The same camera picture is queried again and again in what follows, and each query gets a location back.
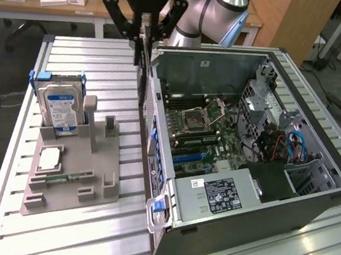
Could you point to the white case label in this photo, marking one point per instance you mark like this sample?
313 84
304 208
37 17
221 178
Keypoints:
205 63

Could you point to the blue expansion slot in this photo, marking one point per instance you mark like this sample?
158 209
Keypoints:
187 158

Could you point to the silver chipset heat sink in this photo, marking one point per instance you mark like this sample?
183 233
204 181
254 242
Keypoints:
224 166

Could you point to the silver perforated drive cage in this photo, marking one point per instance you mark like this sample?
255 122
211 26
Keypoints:
254 91

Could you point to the silver socket cover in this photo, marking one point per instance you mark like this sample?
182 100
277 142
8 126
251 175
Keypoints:
219 103

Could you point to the black open PC case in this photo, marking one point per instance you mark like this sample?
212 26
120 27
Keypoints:
269 237

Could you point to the black expansion slot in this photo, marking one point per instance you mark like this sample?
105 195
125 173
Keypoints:
185 152

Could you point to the silver CPU chip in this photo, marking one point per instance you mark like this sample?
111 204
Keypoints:
50 158

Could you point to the black power adapter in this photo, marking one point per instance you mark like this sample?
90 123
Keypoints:
320 64

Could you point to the CPU socket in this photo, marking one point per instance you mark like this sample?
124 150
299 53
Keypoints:
193 118

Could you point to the hard disk blue bracket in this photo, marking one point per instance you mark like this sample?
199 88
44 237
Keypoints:
62 106

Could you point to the grey power supply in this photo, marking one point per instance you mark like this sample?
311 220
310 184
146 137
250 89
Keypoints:
227 195

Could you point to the green motherboard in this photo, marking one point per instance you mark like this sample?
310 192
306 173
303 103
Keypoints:
229 140

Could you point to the green RAM stick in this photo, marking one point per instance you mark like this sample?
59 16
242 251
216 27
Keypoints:
63 178

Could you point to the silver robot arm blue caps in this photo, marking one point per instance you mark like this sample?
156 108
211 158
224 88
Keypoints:
195 13

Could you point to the black office chair base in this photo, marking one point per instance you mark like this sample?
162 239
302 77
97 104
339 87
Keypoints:
73 26

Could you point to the wooden cabinet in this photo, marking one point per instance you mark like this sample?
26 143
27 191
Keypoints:
293 24

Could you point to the wooden desk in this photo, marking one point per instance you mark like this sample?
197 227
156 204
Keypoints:
18 6

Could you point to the blue side panel latch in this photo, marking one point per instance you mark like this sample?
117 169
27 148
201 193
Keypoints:
157 207

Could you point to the grey disk bay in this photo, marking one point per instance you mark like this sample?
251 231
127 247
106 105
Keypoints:
321 178

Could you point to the grey parts rack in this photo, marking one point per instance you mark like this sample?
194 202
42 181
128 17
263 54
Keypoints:
88 198

